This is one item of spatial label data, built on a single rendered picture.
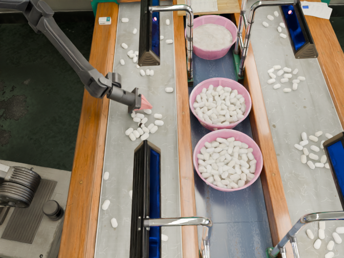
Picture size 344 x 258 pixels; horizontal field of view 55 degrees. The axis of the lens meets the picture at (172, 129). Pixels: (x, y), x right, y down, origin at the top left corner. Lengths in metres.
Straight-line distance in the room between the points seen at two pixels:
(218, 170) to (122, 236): 0.43
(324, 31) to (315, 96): 0.41
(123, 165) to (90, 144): 0.16
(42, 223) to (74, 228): 0.40
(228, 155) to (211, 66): 0.55
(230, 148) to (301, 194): 0.31
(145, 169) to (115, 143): 0.51
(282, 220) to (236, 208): 0.18
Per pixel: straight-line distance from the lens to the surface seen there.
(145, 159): 0.91
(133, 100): 1.38
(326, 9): 2.01
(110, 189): 1.31
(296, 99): 1.57
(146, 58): 1.19
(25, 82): 2.84
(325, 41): 1.83
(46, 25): 1.45
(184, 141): 1.34
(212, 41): 1.76
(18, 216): 1.70
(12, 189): 1.38
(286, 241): 1.07
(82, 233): 1.25
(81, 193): 1.30
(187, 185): 1.25
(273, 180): 1.30
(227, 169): 1.32
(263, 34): 1.82
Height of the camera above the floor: 1.91
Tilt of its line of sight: 57 degrees down
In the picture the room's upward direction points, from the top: 4 degrees counter-clockwise
